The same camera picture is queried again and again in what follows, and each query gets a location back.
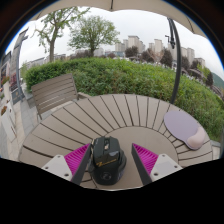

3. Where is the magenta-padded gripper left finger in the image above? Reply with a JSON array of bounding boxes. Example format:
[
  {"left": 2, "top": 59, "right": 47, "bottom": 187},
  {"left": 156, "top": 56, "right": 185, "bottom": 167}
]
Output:
[{"left": 41, "top": 142, "right": 93, "bottom": 186}]

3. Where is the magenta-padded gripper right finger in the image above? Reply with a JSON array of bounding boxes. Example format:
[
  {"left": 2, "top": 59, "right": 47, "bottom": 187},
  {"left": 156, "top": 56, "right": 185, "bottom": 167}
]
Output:
[{"left": 130, "top": 142, "right": 184, "bottom": 186}]

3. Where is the black computer mouse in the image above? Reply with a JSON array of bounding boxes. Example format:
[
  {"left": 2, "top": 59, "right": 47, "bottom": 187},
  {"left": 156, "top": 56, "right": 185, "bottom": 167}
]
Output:
[{"left": 88, "top": 135, "right": 128, "bottom": 186}]

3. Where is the lilac mouse pad with wrist rest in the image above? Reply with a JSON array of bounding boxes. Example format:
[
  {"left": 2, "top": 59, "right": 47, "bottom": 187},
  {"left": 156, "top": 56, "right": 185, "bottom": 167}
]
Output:
[{"left": 163, "top": 110, "right": 207, "bottom": 151}]

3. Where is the grey slatted outdoor chair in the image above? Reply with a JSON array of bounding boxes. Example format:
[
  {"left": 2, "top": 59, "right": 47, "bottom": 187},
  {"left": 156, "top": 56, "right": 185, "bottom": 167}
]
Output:
[{"left": 30, "top": 73, "right": 92, "bottom": 122}]

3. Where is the green hedge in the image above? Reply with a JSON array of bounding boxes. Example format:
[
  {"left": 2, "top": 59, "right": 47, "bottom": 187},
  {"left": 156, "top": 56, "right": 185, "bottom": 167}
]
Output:
[{"left": 24, "top": 57, "right": 224, "bottom": 142}]

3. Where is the dark curved parasol pole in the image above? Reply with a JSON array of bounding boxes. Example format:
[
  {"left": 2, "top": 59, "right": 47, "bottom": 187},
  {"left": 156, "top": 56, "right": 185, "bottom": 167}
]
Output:
[{"left": 164, "top": 17, "right": 183, "bottom": 105}]

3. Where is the thin-crowned tree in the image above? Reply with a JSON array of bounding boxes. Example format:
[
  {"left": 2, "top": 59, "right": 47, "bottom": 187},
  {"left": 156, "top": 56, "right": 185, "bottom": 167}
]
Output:
[{"left": 33, "top": 6, "right": 91, "bottom": 64}]

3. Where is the group of apartment buildings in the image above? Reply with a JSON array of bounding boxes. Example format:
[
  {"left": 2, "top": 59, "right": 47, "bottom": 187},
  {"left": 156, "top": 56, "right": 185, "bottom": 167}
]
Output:
[{"left": 114, "top": 34, "right": 206, "bottom": 68}]

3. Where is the round leafy tree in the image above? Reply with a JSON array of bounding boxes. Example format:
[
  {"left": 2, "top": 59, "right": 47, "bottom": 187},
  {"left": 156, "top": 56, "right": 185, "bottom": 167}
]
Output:
[{"left": 68, "top": 14, "right": 121, "bottom": 58}]

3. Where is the beige parasol canopy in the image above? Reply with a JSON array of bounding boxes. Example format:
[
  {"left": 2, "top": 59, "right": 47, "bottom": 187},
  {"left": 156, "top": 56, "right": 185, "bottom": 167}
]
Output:
[{"left": 29, "top": 0, "right": 208, "bottom": 39}]

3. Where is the grey sign post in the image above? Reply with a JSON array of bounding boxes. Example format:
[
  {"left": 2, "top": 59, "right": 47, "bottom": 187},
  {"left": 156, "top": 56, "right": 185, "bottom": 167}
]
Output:
[{"left": 9, "top": 28, "right": 30, "bottom": 105}]

